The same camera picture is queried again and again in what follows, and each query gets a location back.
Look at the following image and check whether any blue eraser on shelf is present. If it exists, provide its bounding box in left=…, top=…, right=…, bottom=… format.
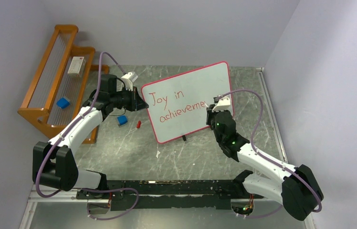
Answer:
left=56, top=97, right=71, bottom=109

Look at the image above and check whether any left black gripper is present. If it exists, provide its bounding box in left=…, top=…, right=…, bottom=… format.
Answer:
left=110, top=85, right=148, bottom=112

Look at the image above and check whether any purple cable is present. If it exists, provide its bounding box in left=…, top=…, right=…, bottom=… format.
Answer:
left=214, top=89, right=323, bottom=219
left=35, top=52, right=139, bottom=221

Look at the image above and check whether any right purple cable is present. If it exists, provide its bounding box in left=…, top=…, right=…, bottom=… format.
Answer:
left=214, top=89, right=323, bottom=219

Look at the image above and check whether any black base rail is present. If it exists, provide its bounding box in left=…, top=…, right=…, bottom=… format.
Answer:
left=76, top=179, right=251, bottom=211

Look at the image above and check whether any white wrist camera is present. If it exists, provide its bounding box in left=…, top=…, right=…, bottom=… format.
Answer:
left=212, top=96, right=231, bottom=112
left=121, top=72, right=138, bottom=91

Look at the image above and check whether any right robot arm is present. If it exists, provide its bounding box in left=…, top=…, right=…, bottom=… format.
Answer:
left=206, top=105, right=324, bottom=221

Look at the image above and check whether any blue eraser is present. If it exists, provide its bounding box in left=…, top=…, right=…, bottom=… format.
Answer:
left=56, top=97, right=71, bottom=109
left=116, top=115, right=128, bottom=126

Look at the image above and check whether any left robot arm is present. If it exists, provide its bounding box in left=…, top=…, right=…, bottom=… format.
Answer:
left=32, top=72, right=149, bottom=198

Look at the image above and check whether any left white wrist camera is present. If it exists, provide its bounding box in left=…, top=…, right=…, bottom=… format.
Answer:
left=121, top=72, right=138, bottom=91

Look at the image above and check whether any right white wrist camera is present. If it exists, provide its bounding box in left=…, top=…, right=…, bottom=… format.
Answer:
left=212, top=96, right=231, bottom=112

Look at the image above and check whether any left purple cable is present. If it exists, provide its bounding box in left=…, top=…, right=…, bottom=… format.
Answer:
left=35, top=52, right=139, bottom=221

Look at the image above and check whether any orange wooden shelf rack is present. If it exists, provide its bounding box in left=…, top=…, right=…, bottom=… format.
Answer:
left=18, top=24, right=109, bottom=138

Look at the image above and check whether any white red cardboard box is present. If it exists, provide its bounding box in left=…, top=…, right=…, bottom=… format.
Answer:
left=67, top=56, right=86, bottom=77

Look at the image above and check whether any red framed whiteboard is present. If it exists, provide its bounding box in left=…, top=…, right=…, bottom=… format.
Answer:
left=141, top=61, right=231, bottom=144

